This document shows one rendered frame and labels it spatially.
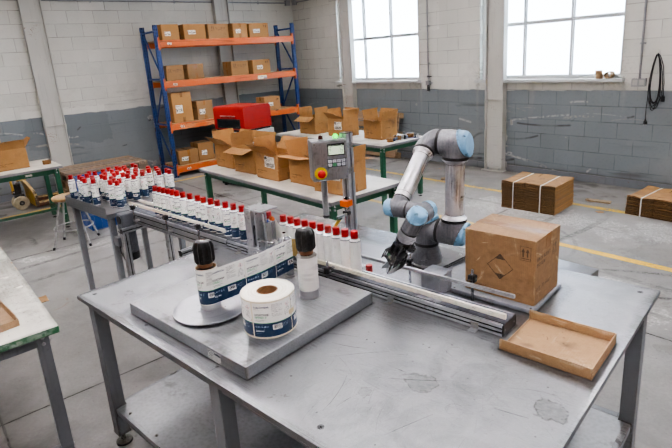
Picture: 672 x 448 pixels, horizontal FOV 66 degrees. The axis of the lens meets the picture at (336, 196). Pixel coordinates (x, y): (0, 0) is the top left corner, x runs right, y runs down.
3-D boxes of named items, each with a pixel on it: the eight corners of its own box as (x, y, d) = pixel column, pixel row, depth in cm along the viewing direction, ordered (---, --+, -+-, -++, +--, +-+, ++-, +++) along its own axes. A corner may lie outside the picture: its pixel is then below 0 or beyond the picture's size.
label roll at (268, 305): (307, 317, 199) (304, 282, 195) (277, 343, 182) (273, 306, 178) (265, 308, 209) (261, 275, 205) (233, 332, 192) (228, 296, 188)
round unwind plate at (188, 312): (158, 313, 211) (157, 310, 210) (220, 286, 232) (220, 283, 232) (201, 336, 191) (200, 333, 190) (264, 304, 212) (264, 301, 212)
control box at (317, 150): (310, 178, 248) (307, 139, 243) (344, 174, 251) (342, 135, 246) (314, 182, 238) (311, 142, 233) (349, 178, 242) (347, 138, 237)
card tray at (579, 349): (499, 349, 179) (499, 338, 178) (529, 318, 197) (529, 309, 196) (591, 380, 159) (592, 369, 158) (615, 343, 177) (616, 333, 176)
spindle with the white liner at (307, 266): (294, 296, 217) (288, 229, 210) (309, 288, 224) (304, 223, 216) (309, 301, 211) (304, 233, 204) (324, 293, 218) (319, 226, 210)
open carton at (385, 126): (355, 139, 671) (353, 110, 661) (380, 134, 696) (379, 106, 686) (376, 142, 639) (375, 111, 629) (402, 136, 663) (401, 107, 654)
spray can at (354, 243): (348, 273, 236) (345, 231, 231) (356, 269, 240) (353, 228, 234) (356, 276, 233) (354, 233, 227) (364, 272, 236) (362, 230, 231)
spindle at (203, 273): (195, 307, 211) (185, 241, 203) (213, 298, 217) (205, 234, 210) (208, 313, 205) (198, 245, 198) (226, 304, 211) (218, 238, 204)
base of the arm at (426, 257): (404, 258, 256) (404, 239, 253) (427, 250, 264) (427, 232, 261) (425, 268, 244) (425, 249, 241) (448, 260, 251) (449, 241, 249)
